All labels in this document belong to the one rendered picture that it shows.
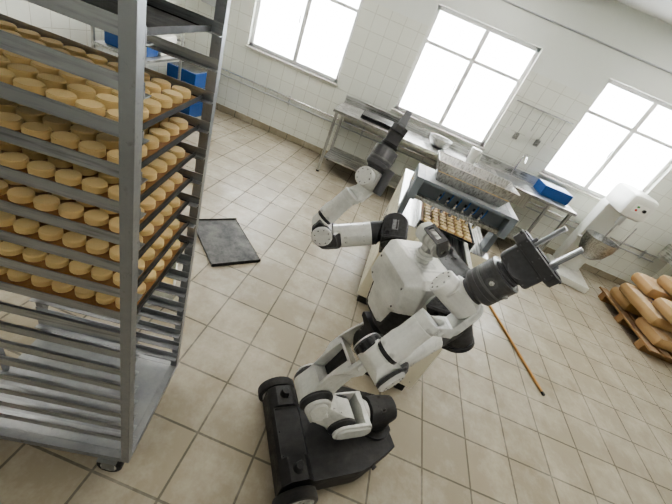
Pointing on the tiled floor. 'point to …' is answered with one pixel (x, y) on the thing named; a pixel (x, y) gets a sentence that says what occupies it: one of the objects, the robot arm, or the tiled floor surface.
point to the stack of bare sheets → (225, 242)
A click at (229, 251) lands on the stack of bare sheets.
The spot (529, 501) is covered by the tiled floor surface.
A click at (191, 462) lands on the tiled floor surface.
